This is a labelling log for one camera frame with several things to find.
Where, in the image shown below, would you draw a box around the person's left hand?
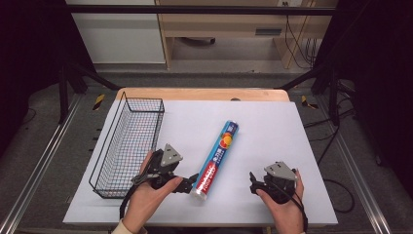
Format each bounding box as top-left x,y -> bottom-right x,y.
122,150 -> 185,234

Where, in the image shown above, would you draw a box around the light wooden desk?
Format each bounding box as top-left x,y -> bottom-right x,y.
155,0 -> 339,70

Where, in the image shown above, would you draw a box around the black floor cable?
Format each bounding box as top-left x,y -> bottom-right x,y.
303,96 -> 357,215

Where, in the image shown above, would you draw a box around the hand-held gripper cable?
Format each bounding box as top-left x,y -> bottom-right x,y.
272,180 -> 309,234
119,174 -> 157,220

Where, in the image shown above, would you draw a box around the yellow black tape strip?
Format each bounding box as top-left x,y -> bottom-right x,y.
92,93 -> 107,112
299,95 -> 319,110

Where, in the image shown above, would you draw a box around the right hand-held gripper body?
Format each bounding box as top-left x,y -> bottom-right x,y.
256,161 -> 298,206

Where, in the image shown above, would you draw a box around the black hanging cables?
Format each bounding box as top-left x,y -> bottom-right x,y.
283,2 -> 319,70

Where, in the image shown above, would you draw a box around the white table mat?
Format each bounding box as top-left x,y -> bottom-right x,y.
62,98 -> 339,227

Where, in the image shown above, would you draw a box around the left hand-held gripper cable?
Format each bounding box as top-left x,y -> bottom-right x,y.
119,174 -> 157,220

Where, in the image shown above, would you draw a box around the black curtain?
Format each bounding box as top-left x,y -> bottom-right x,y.
0,0 -> 95,159
315,0 -> 413,193

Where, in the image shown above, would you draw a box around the right hand-held gripper cable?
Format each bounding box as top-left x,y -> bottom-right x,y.
272,180 -> 309,234

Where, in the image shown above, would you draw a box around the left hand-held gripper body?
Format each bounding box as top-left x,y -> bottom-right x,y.
146,143 -> 190,194

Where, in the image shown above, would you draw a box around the blue food wrap roll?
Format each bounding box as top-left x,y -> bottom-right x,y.
190,119 -> 240,202

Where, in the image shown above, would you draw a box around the black metal stand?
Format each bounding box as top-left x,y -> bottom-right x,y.
57,61 -> 122,125
278,63 -> 343,127

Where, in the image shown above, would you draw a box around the aluminium floor rail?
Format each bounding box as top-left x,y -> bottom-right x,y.
0,93 -> 83,234
315,96 -> 394,234

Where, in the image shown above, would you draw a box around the black wire basket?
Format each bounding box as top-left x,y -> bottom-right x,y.
89,91 -> 166,200

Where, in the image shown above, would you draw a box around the white cabinet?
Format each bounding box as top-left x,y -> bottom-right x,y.
65,0 -> 167,64

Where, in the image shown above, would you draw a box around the black horizontal bar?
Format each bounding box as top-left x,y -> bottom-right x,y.
64,4 -> 337,17

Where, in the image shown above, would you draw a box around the person's right hand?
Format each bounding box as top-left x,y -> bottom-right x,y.
255,168 -> 307,234

